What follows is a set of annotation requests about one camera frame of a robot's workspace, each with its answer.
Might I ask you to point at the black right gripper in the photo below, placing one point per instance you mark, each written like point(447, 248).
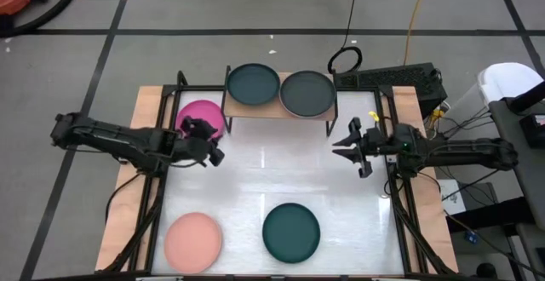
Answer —
point(366, 145)

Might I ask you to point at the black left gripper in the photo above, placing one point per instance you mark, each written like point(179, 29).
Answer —
point(202, 149)

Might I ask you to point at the magenta plate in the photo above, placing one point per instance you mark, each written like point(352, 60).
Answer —
point(204, 110)

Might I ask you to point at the dark grey plate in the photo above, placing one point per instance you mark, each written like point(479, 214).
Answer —
point(307, 93)

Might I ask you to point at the dark teal plate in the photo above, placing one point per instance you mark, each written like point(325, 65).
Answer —
point(253, 84)

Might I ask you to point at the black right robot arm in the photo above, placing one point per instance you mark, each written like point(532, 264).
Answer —
point(460, 151)

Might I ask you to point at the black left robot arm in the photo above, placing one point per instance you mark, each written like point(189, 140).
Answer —
point(115, 138)

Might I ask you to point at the wooden shelf with black legs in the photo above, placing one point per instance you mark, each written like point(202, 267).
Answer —
point(255, 110)

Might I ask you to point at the yellow tag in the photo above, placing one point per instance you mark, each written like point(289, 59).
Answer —
point(374, 116)

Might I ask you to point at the white table mat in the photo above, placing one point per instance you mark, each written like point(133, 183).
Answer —
point(272, 174)

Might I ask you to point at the yellow plug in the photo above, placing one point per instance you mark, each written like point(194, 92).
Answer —
point(435, 115)

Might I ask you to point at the green teal plate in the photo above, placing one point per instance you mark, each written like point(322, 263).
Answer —
point(291, 232)

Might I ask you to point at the salmon pink plate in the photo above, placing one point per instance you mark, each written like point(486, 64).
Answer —
point(193, 242)

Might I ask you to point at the white paper sign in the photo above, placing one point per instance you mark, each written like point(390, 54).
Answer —
point(452, 198)

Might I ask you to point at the blue connector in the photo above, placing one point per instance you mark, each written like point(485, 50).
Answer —
point(471, 238)

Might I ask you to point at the white bin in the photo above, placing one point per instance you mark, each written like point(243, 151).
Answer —
point(504, 81)

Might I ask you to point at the grey desk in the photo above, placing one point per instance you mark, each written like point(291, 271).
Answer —
point(526, 179)

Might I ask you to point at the black device on desk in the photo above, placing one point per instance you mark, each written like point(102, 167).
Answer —
point(534, 130)

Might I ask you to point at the black metal table frame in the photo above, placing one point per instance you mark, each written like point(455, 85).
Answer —
point(394, 102)

